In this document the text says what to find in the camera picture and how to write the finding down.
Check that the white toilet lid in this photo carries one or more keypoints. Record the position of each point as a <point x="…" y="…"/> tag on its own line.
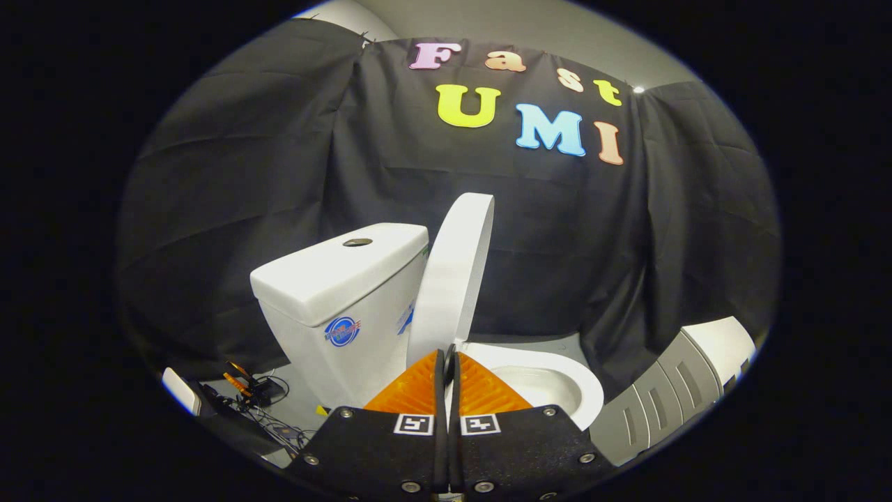
<point x="453" y="279"/>

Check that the white ceramic toilet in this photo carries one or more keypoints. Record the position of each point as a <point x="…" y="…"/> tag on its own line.
<point x="334" y="279"/>

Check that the grey white cabinet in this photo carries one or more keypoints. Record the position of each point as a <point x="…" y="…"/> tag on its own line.
<point x="669" y="390"/>

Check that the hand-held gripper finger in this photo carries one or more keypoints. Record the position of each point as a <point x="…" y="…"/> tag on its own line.
<point x="454" y="390"/>
<point x="440" y="390"/>

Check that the black backdrop cloth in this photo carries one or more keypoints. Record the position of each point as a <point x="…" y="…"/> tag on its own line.
<point x="557" y="230"/>

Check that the small white device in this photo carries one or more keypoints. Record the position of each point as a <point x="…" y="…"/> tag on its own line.
<point x="180" y="390"/>

